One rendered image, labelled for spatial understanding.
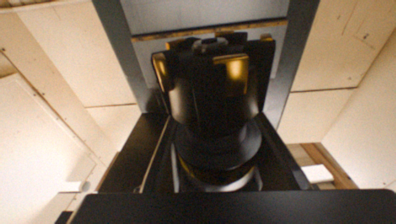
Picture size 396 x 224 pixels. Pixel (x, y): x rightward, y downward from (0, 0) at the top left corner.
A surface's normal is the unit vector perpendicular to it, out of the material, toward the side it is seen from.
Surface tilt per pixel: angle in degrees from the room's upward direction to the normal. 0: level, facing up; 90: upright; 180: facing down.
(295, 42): 90
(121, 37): 90
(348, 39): 90
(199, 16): 90
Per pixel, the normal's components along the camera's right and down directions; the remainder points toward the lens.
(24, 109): 0.99, -0.07
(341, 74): -0.03, 0.61
